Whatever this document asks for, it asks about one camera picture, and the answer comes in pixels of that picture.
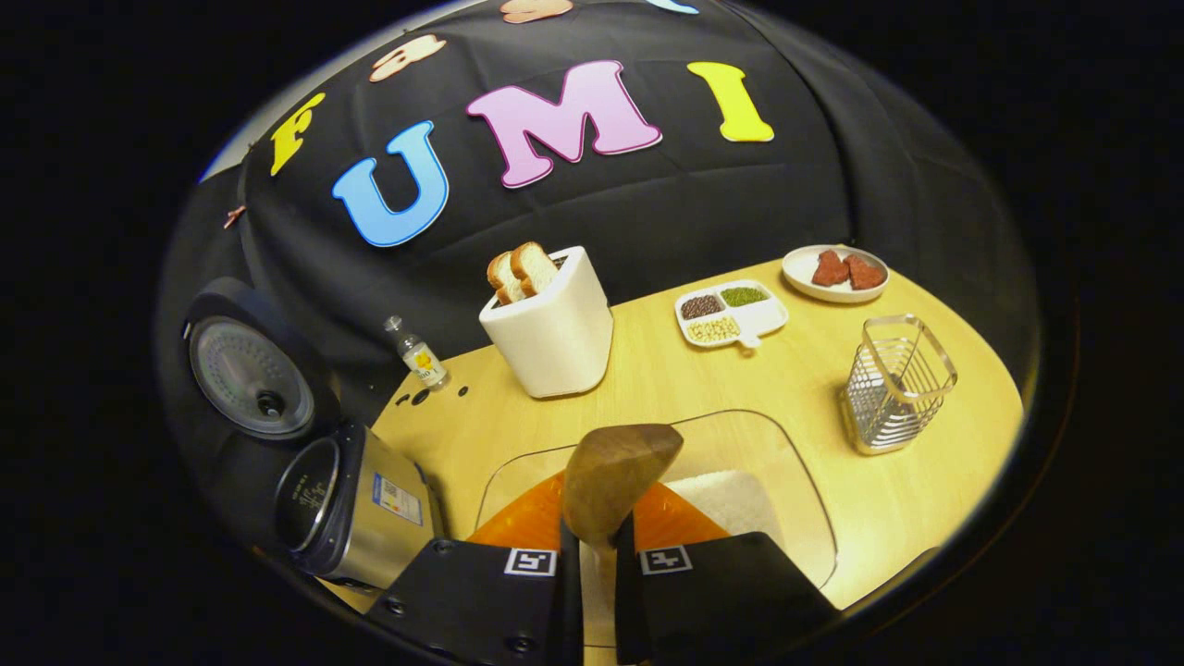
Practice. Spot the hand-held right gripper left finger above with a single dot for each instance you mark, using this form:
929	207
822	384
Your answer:
472	592

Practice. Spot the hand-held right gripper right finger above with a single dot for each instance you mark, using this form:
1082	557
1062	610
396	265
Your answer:
721	592

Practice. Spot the dark grey rice cooker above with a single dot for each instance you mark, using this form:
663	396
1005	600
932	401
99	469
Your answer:
370	518

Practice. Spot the wooden spoon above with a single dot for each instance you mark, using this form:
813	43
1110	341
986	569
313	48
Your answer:
615	481

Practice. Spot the small glass bottle yellow label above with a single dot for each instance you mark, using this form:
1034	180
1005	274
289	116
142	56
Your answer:
421	359

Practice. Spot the white toaster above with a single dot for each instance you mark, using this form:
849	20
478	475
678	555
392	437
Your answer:
555	342

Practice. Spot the white divided grain dish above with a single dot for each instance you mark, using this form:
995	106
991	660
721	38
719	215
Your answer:
763	319

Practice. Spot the toast bread slice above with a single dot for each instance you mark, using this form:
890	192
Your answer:
504	277
535	268

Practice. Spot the white round plate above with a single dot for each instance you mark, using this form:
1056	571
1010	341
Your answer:
800	273

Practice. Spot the red meat slice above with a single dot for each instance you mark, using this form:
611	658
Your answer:
830	268
866	273

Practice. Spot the copper clip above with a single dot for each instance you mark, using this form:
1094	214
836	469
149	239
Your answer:
235	216

